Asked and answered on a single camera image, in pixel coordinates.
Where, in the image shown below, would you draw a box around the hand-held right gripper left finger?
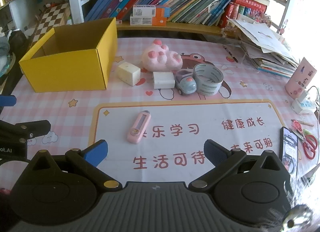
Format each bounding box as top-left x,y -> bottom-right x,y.
25,140 -> 123,192

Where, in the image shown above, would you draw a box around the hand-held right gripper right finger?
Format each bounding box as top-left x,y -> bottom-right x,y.
189,139 -> 292,192

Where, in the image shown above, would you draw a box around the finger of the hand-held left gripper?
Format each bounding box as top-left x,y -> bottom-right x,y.
0,94 -> 17,109
0,120 -> 52,145

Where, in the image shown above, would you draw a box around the pink utility knife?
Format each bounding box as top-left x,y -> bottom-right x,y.
126,110 -> 151,144

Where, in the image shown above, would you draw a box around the grey tape roll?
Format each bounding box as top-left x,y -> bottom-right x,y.
193,63 -> 224,96

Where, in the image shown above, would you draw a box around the yellow cardboard box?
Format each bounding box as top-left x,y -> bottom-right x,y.
19,17 -> 118,93

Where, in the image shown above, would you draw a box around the blue grey toy car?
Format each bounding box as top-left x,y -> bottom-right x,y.
174,70 -> 198,96

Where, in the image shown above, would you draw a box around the cream foam block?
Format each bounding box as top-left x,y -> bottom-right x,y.
117,61 -> 141,87

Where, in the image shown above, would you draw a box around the white power adapter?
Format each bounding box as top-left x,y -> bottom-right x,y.
153,71 -> 175,90

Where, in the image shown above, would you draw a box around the pink plush toy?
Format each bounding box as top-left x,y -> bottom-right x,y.
142,39 -> 183,73

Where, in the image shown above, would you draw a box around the iridescent plastic bag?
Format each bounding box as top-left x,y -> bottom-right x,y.
0,52 -> 17,78

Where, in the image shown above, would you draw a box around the pink checked desk mat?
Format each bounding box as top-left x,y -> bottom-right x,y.
0,37 -> 320,190

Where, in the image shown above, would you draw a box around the grey cloth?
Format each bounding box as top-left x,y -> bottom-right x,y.
0,36 -> 10,55

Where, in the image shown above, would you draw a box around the black bag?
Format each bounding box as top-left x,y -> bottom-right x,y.
7,29 -> 29,55

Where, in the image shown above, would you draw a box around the black smartphone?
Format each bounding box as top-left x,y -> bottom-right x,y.
279,126 -> 299,174

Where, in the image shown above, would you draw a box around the red paper wrapper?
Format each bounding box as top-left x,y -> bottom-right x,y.
291,120 -> 304,133

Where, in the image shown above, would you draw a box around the wooden chessboard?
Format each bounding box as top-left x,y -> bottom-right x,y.
30,4 -> 72,48

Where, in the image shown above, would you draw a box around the red scissors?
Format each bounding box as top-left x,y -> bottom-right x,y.
292,128 -> 318,160

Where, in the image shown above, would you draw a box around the black pen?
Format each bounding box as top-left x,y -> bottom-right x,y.
222,45 -> 239,63

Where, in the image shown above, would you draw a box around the white power strip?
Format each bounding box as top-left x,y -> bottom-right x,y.
291,97 -> 317,114

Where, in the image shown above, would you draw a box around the pink card box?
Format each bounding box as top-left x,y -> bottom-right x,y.
285,57 -> 317,99

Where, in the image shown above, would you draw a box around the pile of papers and booklets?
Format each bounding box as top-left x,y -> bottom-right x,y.
229,19 -> 299,78

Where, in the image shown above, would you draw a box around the orange and white carton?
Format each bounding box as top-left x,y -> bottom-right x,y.
132,5 -> 171,18
129,14 -> 167,26

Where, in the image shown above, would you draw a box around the dried pink flower bunch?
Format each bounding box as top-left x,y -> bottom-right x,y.
221,14 -> 272,38

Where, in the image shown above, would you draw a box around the row of books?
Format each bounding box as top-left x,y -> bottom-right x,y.
84,0 -> 270,28

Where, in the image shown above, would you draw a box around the white wall charger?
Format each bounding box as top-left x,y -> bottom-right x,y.
298,90 -> 310,103

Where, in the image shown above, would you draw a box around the white cable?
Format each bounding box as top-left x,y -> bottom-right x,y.
306,86 -> 320,109

